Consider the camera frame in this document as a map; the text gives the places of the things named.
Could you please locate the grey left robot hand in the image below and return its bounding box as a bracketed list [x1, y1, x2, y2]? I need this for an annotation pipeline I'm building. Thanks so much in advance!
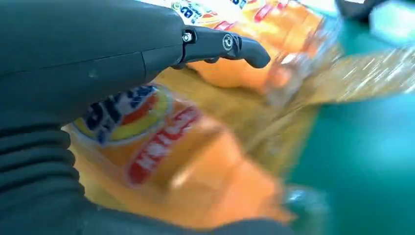
[0, 0, 293, 235]

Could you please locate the orange drink bottle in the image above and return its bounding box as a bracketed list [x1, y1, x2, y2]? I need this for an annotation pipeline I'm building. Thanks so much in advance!
[142, 0, 326, 98]
[62, 82, 329, 232]

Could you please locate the yellow sheet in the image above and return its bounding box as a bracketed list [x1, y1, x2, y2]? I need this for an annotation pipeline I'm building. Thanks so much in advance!
[152, 44, 415, 177]

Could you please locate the green mat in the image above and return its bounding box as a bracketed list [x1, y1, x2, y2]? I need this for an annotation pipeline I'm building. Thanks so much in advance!
[285, 0, 415, 235]

